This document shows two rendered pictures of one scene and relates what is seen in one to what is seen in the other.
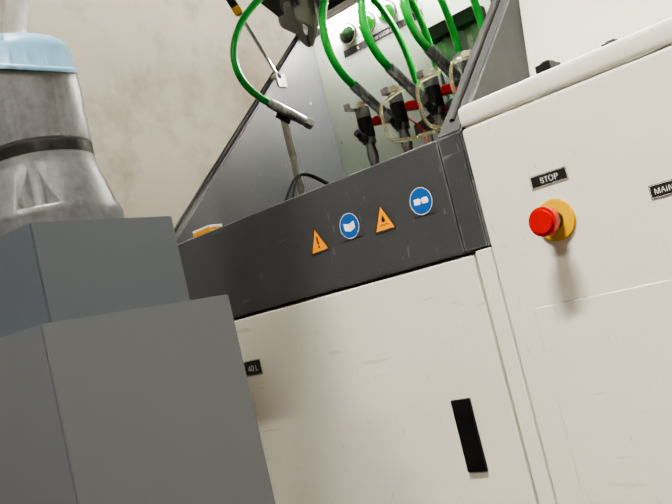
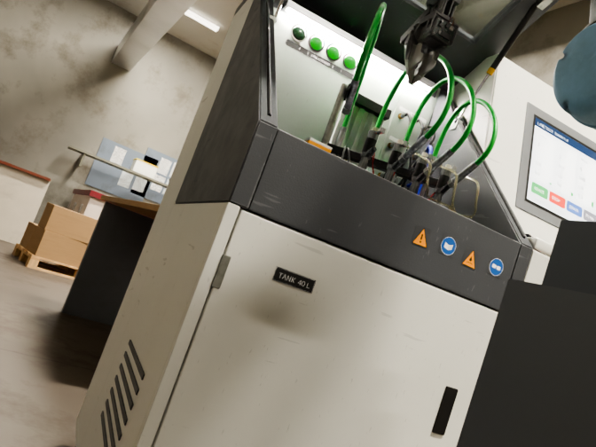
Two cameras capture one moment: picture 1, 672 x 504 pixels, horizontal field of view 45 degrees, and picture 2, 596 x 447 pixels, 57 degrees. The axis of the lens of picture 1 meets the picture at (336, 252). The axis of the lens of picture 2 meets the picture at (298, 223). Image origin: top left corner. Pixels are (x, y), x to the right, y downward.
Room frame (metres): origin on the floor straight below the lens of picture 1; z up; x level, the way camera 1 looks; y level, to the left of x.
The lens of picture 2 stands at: (0.98, 1.12, 0.69)
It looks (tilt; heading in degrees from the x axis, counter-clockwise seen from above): 6 degrees up; 297
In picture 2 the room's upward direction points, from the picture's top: 20 degrees clockwise
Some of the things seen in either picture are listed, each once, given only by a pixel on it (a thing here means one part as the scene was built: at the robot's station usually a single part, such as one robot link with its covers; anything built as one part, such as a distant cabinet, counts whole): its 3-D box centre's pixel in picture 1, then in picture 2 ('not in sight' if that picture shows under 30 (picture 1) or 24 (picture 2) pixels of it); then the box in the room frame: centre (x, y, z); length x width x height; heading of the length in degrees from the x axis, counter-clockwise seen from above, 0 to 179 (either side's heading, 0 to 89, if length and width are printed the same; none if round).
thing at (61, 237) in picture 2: not in sight; (80, 246); (5.49, -3.12, 0.32); 1.13 x 0.90 x 0.64; 55
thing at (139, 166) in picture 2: not in sight; (144, 168); (7.92, -6.08, 1.71); 0.42 x 0.34 x 0.23; 54
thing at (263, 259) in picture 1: (303, 248); (394, 228); (1.32, 0.05, 0.87); 0.62 x 0.04 x 0.16; 48
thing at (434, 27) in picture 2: not in sight; (436, 23); (1.41, -0.03, 1.38); 0.09 x 0.08 x 0.12; 138
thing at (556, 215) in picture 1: (548, 220); not in sight; (0.99, -0.26, 0.80); 0.05 x 0.04 x 0.05; 48
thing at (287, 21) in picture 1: (292, 24); (416, 61); (1.42, -0.02, 1.27); 0.06 x 0.03 x 0.09; 138
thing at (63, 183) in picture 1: (48, 196); not in sight; (0.89, 0.29, 0.95); 0.15 x 0.15 x 0.10
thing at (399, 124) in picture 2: not in sight; (403, 149); (1.53, -0.46, 1.20); 0.13 x 0.03 x 0.31; 48
